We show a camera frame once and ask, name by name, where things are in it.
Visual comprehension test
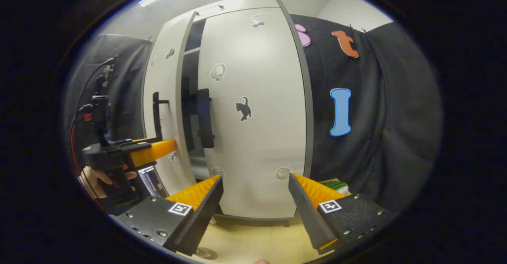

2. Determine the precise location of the white grey cabinet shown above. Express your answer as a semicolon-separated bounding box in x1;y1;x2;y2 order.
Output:
151;0;315;228

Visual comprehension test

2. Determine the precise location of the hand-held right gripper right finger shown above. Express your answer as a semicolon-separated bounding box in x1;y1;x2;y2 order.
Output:
288;173;393;255

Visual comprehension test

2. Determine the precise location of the dark navy book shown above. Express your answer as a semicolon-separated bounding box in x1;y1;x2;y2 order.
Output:
138;166;166;198

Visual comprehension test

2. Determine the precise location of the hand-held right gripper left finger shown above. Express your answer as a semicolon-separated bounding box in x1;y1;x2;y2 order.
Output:
117;176;224;256

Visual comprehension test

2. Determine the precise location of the white cabinet door cat sticker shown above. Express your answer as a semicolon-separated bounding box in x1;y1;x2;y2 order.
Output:
197;7;314;220

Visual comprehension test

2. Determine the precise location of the black door handle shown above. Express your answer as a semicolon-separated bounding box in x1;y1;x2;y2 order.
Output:
152;92;170;140

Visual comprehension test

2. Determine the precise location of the round brown coaster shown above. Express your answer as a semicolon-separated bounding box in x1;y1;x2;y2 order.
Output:
195;247;218;260

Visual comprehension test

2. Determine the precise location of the white cabinet door phone sticker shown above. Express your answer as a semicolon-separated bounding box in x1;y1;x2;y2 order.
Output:
143;12;198;196

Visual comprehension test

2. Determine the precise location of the green white striped object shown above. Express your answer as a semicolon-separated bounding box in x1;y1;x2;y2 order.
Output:
320;180;349;196

